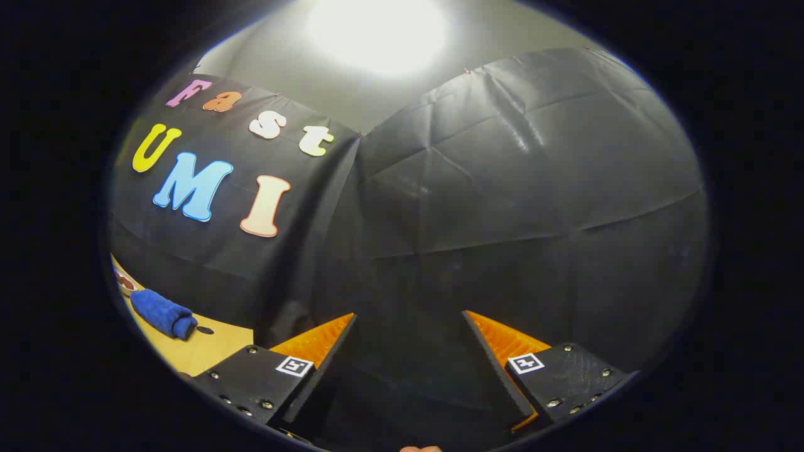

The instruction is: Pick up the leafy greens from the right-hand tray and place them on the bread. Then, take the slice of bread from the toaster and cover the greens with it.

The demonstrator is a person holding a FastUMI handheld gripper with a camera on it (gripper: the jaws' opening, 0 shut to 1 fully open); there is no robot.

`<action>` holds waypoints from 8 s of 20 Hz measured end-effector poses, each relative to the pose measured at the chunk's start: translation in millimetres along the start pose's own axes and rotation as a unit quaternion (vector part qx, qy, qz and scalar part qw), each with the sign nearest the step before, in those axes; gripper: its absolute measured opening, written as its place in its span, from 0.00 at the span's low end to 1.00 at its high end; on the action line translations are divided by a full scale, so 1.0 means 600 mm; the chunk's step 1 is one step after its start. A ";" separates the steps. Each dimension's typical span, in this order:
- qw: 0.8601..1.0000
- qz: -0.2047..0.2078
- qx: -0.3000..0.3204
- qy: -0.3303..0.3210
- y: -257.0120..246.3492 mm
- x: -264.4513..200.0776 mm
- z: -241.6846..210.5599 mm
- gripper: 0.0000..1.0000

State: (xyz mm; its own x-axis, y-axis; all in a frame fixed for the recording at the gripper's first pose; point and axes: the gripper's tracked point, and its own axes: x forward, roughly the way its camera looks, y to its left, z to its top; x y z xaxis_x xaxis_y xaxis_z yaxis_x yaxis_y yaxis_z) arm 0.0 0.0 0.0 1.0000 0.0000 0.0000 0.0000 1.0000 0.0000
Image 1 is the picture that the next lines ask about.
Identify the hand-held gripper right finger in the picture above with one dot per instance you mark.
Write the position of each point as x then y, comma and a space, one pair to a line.
502, 376

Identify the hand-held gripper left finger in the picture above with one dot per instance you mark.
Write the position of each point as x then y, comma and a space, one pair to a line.
314, 389

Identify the black backdrop cloth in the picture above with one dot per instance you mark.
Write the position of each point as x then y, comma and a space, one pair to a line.
502, 220

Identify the blue folded towel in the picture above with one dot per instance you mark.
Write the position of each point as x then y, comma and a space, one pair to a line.
160, 311

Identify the beige oval plate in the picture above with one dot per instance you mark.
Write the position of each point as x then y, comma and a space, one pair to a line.
119, 274

